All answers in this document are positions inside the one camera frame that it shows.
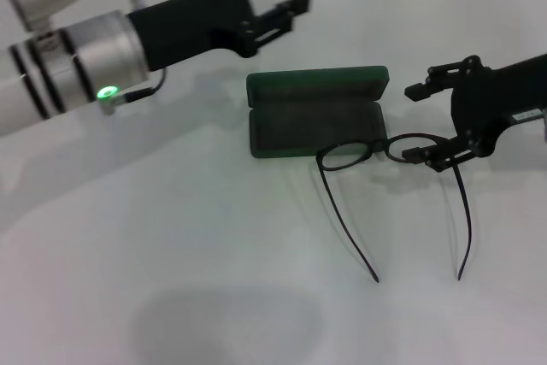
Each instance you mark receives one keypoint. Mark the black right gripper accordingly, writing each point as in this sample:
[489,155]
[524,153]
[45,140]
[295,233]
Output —
[487,100]

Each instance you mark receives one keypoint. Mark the green glasses case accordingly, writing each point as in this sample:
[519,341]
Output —
[316,108]

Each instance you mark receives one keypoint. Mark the black glasses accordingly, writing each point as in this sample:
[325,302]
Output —
[379,142]

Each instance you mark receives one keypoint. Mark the silver cylindrical port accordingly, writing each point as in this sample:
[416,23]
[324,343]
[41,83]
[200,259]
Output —
[137,1]

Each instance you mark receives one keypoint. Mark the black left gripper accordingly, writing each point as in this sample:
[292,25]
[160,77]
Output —
[192,23]

